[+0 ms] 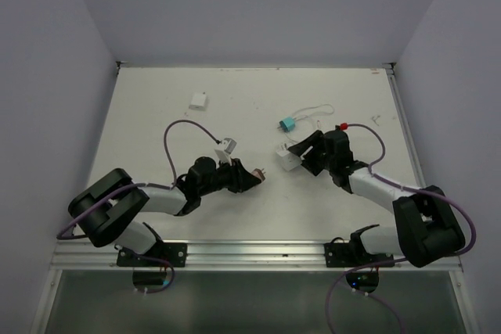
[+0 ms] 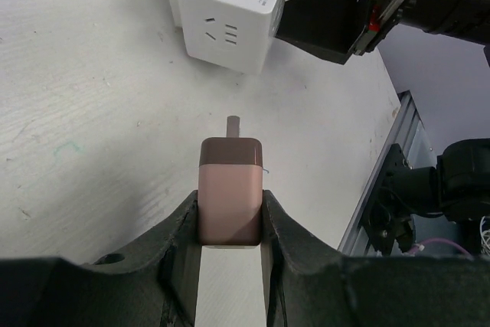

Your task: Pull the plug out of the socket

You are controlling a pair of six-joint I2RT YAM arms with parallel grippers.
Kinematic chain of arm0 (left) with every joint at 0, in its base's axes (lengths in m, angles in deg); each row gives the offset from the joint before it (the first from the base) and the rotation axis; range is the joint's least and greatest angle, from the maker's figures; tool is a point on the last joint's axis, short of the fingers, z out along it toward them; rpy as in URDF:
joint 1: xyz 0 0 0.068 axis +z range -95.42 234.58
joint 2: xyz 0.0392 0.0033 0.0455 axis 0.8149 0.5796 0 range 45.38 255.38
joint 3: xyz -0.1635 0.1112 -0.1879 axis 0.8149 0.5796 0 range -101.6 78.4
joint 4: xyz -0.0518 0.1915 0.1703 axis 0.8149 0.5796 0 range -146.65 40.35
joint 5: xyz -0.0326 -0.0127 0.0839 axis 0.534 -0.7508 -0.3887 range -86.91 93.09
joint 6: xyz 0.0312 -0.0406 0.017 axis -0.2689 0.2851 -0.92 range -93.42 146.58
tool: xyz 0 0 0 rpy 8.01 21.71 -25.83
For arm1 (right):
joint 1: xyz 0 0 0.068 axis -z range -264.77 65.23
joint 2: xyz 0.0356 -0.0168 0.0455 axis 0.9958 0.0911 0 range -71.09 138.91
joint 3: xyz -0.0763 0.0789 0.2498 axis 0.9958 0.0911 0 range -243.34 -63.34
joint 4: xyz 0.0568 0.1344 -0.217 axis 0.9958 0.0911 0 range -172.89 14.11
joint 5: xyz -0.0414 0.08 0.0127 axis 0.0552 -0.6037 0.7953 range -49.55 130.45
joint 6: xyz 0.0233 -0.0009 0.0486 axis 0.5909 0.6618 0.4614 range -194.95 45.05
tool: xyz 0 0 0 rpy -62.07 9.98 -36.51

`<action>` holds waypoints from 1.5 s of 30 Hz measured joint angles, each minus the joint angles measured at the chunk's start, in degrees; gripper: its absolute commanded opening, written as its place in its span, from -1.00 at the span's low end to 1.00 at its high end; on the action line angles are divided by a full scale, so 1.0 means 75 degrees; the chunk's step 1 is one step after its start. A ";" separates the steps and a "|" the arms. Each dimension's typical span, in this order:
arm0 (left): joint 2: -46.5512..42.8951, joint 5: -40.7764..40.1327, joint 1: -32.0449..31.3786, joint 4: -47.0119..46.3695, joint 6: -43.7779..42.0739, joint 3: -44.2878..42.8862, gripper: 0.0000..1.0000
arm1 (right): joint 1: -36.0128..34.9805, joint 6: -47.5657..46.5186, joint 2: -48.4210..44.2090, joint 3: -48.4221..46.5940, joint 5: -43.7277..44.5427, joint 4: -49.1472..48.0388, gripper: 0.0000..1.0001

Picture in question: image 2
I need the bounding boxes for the white cube socket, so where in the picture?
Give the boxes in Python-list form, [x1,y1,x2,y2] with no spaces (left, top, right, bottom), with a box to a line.
[178,0,285,74]

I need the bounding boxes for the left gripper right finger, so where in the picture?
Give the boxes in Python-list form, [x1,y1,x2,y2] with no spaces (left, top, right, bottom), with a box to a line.
[260,191,489,326]

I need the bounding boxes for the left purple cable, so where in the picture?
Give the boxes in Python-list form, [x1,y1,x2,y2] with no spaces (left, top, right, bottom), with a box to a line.
[407,237,470,256]

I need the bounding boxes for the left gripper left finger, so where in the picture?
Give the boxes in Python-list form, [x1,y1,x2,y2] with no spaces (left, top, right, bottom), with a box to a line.
[1,191,201,326]

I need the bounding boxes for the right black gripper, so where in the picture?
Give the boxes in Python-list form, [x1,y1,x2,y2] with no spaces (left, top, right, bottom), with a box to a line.
[276,0,408,64]

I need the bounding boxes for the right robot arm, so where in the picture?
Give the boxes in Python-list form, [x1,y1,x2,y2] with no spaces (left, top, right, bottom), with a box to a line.
[276,0,489,64]

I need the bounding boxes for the aluminium front rail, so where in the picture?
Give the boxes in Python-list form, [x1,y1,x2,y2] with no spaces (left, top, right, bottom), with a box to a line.
[338,91,436,255]

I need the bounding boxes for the pink charger plug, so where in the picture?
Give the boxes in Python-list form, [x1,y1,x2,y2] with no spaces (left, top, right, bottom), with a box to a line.
[198,116,263,247]

